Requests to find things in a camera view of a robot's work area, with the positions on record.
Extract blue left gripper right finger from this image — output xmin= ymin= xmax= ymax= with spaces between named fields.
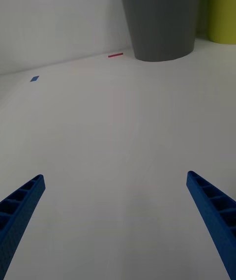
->
xmin=186 ymin=170 xmax=236 ymax=280

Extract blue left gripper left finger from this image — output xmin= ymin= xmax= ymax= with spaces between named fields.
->
xmin=0 ymin=174 xmax=46 ymax=280

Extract grey plastic waste bin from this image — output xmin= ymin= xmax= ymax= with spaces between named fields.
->
xmin=114 ymin=0 xmax=206 ymax=62

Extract yellow-green plastic waste bin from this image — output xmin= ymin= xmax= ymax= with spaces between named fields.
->
xmin=196 ymin=0 xmax=236 ymax=45

